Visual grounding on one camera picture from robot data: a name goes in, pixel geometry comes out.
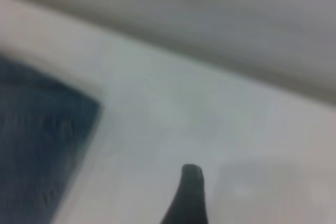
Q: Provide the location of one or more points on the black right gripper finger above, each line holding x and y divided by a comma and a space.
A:
189, 197

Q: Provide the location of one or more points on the blue denim shorts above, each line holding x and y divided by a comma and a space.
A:
44, 134

